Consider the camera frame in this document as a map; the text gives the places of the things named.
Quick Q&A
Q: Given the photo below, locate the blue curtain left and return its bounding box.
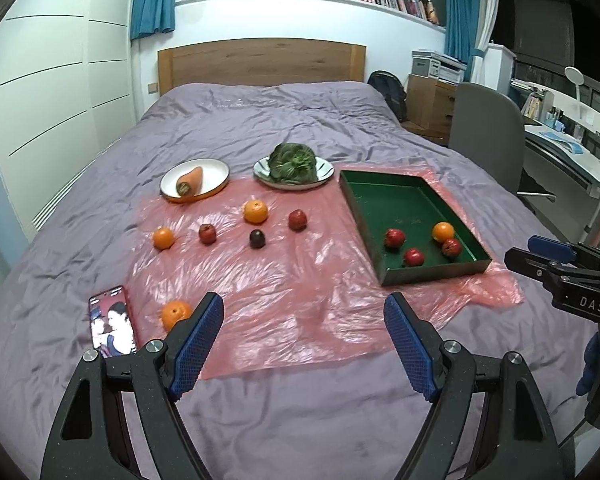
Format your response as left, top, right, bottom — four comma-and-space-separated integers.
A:
130, 0, 175, 40

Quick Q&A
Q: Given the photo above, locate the green tray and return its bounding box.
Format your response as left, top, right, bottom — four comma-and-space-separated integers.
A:
339, 170, 492, 286

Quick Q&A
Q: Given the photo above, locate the white desk lamp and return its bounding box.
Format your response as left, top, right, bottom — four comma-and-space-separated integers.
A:
563, 65, 586, 142

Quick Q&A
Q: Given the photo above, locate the white plate orange rim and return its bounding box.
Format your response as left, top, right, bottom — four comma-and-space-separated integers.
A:
160, 158, 230, 204

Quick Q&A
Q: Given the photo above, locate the green leafy vegetable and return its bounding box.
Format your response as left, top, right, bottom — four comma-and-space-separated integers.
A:
268, 143, 317, 184

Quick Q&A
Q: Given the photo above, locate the white printer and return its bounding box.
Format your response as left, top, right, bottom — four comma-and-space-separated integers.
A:
412, 50, 467, 84

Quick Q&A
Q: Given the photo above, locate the white wardrobe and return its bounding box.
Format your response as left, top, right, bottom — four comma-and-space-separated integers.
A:
0, 0, 136, 240

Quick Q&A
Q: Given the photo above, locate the grey office chair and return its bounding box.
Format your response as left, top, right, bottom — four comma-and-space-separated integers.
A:
448, 82, 556, 203

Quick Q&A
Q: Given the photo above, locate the white striped plate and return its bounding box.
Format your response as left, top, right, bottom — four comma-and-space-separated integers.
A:
252, 156, 335, 192

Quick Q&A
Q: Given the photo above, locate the large orange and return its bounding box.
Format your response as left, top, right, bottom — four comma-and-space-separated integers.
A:
161, 300, 193, 333

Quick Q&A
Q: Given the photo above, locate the white desk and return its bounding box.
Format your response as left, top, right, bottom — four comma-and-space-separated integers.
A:
509, 79, 600, 246

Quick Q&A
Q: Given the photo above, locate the blue curtain right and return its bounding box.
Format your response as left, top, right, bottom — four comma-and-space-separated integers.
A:
444, 0, 498, 84

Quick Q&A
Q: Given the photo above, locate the smartphone in red case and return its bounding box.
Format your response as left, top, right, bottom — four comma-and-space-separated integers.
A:
88, 286, 137, 358

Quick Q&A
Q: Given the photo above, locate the wooden headboard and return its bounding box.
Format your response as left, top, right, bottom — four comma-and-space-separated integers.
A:
157, 38, 366, 94

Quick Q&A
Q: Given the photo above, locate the small red apple right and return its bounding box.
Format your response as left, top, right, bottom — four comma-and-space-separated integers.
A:
288, 209, 308, 232

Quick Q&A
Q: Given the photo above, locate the carrot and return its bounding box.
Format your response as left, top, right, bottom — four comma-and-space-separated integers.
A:
176, 166, 204, 197

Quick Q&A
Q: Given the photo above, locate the black backpack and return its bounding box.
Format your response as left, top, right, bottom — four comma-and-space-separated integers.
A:
367, 70, 407, 122

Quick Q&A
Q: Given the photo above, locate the pink plastic sheet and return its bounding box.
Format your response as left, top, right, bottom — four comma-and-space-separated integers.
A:
124, 164, 526, 382

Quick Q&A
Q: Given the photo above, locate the blue curtain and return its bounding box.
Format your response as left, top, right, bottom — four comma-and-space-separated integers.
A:
130, 0, 175, 40
444, 0, 498, 84

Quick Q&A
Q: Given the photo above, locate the wooden nightstand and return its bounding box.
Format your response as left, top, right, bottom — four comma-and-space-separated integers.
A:
401, 75, 456, 146

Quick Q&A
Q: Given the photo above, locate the dark purple plum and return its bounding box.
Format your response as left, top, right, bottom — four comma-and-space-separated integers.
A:
249, 229, 266, 249

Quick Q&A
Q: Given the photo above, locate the big dark red apple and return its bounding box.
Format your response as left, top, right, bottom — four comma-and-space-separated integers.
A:
384, 228, 406, 252

